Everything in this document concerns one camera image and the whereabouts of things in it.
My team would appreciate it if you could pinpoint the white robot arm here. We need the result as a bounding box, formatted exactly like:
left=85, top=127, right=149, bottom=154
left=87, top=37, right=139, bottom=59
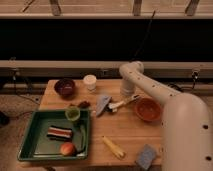
left=119, top=61, right=213, bottom=171

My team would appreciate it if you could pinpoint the purple bowl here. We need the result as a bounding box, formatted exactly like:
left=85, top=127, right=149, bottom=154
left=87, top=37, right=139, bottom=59
left=54, top=78, right=75, bottom=98

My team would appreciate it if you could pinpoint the orange bowl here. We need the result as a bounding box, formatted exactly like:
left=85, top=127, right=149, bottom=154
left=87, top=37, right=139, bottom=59
left=134, top=98, right=162, bottom=122

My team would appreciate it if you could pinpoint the white cup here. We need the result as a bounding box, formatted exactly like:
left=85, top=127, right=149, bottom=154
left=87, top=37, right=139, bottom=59
left=83, top=75, right=97, bottom=91

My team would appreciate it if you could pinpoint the dark red toy piece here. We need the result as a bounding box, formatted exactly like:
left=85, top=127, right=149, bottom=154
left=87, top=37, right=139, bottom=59
left=78, top=101, right=90, bottom=109

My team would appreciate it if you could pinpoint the small green cup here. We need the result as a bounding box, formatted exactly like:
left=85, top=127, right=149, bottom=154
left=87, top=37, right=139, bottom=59
left=65, top=106, right=80, bottom=122

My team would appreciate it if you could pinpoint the green spoon in tray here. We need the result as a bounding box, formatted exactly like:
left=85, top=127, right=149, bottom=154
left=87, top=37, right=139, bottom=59
left=77, top=124, right=86, bottom=153

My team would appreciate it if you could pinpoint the striped sushi toy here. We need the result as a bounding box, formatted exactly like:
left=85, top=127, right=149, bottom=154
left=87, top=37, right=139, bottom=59
left=47, top=126, right=73, bottom=140

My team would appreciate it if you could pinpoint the red peach toy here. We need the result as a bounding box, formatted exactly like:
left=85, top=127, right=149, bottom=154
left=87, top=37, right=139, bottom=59
left=60, top=142, right=76, bottom=156

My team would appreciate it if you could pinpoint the blue sponge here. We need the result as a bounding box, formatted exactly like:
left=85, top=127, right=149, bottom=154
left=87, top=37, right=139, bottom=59
left=136, top=144, right=157, bottom=170

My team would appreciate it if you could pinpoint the green plastic tray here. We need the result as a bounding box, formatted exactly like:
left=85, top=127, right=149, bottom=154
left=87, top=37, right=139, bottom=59
left=18, top=110, right=90, bottom=162

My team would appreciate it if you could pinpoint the black cable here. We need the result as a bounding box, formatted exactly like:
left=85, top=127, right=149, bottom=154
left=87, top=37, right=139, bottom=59
left=131, top=9, right=157, bottom=64

